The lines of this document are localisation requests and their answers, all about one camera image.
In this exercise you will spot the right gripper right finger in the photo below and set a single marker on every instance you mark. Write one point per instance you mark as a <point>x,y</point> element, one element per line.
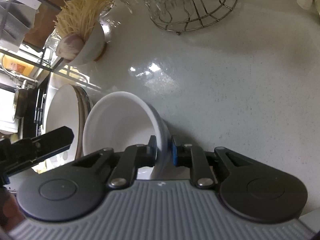
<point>192,157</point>

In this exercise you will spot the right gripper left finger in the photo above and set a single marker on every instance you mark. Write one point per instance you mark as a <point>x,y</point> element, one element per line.
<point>133,158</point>

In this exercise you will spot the white plastic bowl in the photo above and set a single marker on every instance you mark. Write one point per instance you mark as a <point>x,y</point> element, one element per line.
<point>122,119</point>

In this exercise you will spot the white leaf pattern plate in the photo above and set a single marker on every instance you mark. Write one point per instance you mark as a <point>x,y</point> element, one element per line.
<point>69,107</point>

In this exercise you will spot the person left hand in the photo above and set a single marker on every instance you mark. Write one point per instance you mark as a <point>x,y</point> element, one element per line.
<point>11,214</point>

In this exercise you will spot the steel pot in sink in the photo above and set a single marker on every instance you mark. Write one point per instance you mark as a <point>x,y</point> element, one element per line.
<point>20,103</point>

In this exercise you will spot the black dish rack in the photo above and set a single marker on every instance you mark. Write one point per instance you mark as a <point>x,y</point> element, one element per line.
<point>17,18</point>

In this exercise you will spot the bowl with garlic and noodles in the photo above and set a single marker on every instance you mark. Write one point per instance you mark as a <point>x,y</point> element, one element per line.
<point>76,51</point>

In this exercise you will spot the dark wooden cutting board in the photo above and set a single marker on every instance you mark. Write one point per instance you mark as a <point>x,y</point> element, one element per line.
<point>43,24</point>

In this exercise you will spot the dried noodle bundle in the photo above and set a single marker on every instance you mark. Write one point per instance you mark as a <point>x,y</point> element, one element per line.
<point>80,16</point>

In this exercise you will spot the wire basket with glassware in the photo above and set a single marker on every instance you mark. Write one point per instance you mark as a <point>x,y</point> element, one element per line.
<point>181,16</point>

